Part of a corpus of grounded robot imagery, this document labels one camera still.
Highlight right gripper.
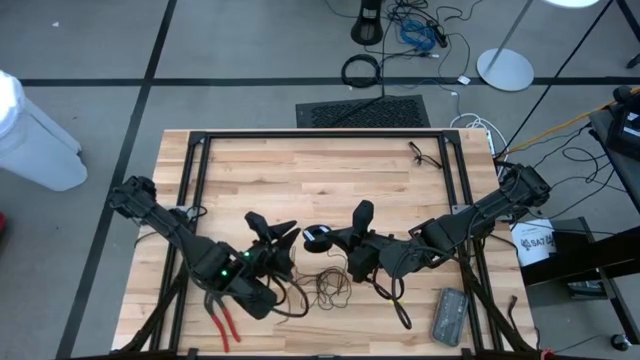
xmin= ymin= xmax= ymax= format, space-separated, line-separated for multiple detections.
xmin=327 ymin=199 xmax=396 ymax=284

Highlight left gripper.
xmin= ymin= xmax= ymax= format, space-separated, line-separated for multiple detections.
xmin=244 ymin=211 xmax=302 ymax=281

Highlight thin black cord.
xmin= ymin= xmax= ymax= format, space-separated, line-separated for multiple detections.
xmin=287 ymin=249 xmax=354 ymax=311

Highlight black eyeglasses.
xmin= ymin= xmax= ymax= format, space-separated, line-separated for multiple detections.
xmin=407 ymin=141 xmax=445 ymax=170

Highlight black floor mat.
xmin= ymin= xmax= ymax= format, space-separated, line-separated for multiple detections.
xmin=294 ymin=94 xmax=432 ymax=129

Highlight grey clear plastic case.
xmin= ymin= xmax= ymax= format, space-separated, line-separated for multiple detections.
xmin=430 ymin=287 xmax=470 ymax=348

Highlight white power strip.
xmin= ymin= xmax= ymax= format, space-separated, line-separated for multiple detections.
xmin=482 ymin=127 xmax=499 ymax=157

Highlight white printed paper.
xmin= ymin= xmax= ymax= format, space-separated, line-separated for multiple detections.
xmin=509 ymin=218 xmax=557 ymax=268

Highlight black stand foot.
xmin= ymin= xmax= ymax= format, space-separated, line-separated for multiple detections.
xmin=349 ymin=0 xmax=385 ymax=47

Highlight black power strip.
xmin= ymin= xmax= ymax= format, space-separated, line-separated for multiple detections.
xmin=427 ymin=22 xmax=450 ymax=49

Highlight black equipment cart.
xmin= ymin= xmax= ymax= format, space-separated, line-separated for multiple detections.
xmin=519 ymin=107 xmax=640 ymax=346

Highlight white trash bin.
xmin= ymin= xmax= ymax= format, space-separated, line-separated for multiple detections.
xmin=0 ymin=69 xmax=89 ymax=193

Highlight black device with label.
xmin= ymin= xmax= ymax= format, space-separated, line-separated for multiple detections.
xmin=612 ymin=85 xmax=640 ymax=161

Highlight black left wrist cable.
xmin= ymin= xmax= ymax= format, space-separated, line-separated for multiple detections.
xmin=269 ymin=277 xmax=311 ymax=319

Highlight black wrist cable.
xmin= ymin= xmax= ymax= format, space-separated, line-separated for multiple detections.
xmin=367 ymin=273 xmax=414 ymax=331
xmin=269 ymin=277 xmax=311 ymax=319

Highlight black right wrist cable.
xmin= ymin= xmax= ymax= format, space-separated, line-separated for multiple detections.
xmin=367 ymin=273 xmax=414 ymax=331

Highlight red-handled pliers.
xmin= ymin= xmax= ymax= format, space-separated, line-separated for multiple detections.
xmin=203 ymin=294 xmax=242 ymax=354

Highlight black aluminium table frame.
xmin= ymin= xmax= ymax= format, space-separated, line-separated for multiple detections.
xmin=112 ymin=128 xmax=539 ymax=360

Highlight coiled black floor cable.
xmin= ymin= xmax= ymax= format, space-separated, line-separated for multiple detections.
xmin=340 ymin=53 xmax=384 ymax=90

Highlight white cable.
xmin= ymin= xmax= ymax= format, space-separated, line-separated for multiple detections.
xmin=448 ymin=112 xmax=496 ymax=134

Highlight black cable with brown plug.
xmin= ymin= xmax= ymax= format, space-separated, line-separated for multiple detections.
xmin=506 ymin=294 xmax=524 ymax=334

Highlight blue cable bundle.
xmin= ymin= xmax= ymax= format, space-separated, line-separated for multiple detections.
xmin=398 ymin=18 xmax=437 ymax=52

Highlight white round pedestal stand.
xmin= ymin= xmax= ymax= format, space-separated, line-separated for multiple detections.
xmin=475 ymin=0 xmax=601 ymax=93

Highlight yellow floor cable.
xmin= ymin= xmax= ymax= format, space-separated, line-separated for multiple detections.
xmin=499 ymin=85 xmax=640 ymax=156

